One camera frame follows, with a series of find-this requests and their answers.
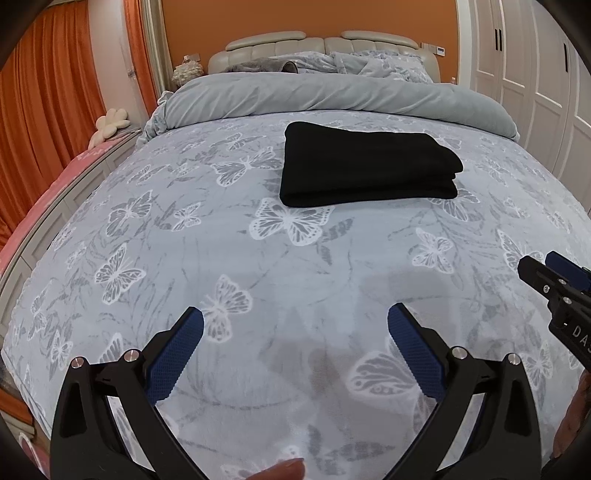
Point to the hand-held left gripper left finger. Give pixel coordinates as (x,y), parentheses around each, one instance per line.
(178,344)

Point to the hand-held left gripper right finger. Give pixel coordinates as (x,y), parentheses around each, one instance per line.
(413,344)

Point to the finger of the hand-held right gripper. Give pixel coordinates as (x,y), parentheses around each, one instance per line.
(538,274)
(572,272)

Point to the black pants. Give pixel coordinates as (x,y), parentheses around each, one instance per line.
(364,161)

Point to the person's right hand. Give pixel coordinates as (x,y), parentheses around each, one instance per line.
(568,424)

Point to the person's left hand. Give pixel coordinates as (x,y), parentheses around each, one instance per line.
(281,470)

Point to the butterfly print bed blanket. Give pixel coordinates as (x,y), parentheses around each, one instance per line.
(207,184)

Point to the grey window seat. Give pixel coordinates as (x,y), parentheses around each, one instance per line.
(78,203)

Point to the pink seat mat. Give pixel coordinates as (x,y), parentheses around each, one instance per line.
(55,189)

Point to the white flower cushion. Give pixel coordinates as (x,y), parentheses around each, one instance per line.
(110,125)

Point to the butterfly print pillow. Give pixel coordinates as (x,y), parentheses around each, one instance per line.
(388,64)

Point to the white bedside ornament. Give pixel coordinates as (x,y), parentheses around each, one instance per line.
(187,71)

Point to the grey duvet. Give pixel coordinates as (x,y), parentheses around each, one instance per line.
(300,94)

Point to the dark grey cloth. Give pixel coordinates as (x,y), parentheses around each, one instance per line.
(258,66)

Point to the narrow orange curtain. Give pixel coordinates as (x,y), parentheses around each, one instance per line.
(138,50)

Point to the beige padded headboard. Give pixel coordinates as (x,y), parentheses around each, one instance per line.
(277,48)

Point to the beige bed frame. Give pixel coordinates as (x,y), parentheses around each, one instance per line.
(18,410)

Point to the wall switch panel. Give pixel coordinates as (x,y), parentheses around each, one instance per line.
(433,48)

